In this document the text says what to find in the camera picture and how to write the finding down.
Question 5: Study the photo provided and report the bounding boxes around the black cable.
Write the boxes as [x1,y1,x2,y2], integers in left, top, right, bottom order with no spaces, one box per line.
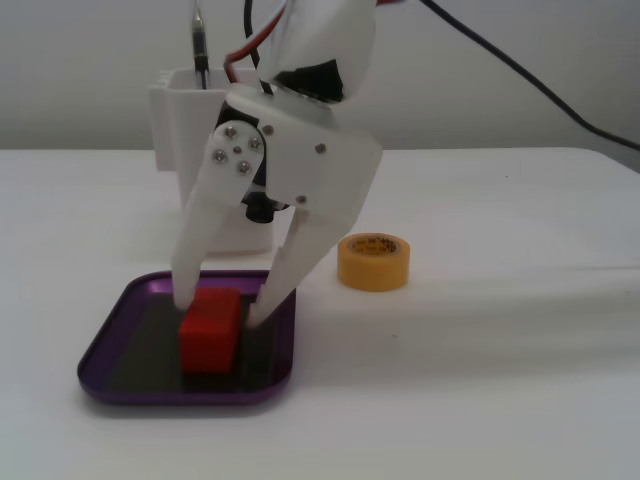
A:
[418,0,640,151]

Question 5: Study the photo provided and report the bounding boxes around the purple metal tray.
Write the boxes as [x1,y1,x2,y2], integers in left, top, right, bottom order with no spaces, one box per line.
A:
[76,269,298,407]

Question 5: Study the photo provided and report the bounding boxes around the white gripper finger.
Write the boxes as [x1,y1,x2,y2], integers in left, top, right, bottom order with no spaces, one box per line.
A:
[171,119,270,310]
[248,206,355,330]

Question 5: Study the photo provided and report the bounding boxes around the small black gripper camera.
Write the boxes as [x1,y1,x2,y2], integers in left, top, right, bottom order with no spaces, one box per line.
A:
[242,192,294,225]

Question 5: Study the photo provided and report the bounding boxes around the black ballpoint pen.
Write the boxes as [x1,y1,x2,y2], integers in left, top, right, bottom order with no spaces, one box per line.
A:
[191,0,210,90]

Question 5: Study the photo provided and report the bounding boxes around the red white black servo wire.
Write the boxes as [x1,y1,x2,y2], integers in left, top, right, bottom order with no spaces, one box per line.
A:
[222,0,301,96]

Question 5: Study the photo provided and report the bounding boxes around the red cube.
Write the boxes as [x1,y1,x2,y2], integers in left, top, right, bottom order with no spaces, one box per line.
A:
[178,287,242,376]

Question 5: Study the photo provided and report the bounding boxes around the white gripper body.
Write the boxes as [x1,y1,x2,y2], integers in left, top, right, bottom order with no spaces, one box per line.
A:
[214,84,385,224]

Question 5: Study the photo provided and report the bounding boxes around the yellow tape roll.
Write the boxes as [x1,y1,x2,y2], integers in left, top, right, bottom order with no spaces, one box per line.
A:
[336,232,412,292]

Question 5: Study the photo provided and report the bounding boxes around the white plastic pen holder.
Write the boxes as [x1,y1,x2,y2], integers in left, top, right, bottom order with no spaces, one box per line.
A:
[147,67,278,256]

